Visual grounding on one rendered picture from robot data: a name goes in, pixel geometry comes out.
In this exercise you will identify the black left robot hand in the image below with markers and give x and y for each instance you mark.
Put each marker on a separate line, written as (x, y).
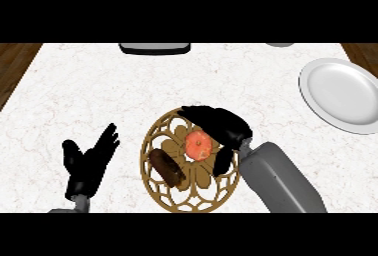
(89, 166)

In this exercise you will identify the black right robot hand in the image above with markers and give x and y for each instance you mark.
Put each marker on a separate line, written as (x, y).
(223, 128)

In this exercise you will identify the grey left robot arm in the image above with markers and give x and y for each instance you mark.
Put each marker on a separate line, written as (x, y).
(74, 206)

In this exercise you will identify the orange squash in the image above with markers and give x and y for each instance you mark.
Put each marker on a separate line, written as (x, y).
(198, 145)

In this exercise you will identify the white round plate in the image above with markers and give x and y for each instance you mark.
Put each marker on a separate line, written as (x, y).
(340, 93)

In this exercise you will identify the brown sweet potato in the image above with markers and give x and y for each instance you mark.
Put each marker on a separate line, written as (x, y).
(167, 167)

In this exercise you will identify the grey rounded object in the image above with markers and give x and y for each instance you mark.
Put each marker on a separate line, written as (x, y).
(279, 44)

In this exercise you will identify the dark grey appliance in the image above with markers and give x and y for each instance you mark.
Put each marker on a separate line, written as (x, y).
(154, 48)

